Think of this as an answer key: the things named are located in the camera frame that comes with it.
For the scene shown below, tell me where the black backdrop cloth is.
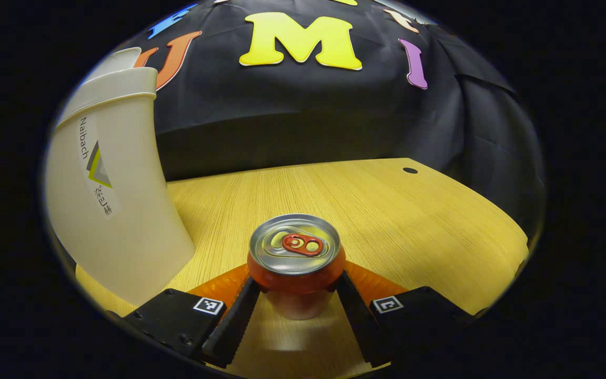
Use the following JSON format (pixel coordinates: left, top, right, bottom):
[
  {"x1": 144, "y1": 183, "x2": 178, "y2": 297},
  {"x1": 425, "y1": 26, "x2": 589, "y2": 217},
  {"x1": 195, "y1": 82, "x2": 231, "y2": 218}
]
[{"x1": 79, "y1": 0, "x2": 546, "y2": 235}]

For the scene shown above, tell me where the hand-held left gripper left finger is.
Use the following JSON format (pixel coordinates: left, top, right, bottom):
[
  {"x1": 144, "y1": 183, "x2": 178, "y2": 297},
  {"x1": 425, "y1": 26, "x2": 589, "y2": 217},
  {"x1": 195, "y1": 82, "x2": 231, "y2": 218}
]
[{"x1": 122, "y1": 263, "x2": 262, "y2": 369}]

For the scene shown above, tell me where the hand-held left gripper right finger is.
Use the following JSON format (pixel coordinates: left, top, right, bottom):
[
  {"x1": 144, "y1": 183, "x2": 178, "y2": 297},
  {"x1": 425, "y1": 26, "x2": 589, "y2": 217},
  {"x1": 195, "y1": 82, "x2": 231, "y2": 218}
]
[{"x1": 335, "y1": 261, "x2": 480, "y2": 368}]

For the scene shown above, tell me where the white desktop garbage bin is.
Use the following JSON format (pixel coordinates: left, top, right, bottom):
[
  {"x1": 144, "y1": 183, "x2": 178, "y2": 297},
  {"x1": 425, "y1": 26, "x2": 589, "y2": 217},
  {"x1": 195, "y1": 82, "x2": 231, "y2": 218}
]
[{"x1": 44, "y1": 46, "x2": 196, "y2": 307}]

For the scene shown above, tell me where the red pop can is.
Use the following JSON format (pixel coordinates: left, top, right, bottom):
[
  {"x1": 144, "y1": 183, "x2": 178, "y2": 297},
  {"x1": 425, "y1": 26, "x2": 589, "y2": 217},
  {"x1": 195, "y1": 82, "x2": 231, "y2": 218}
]
[{"x1": 247, "y1": 213, "x2": 347, "y2": 321}]

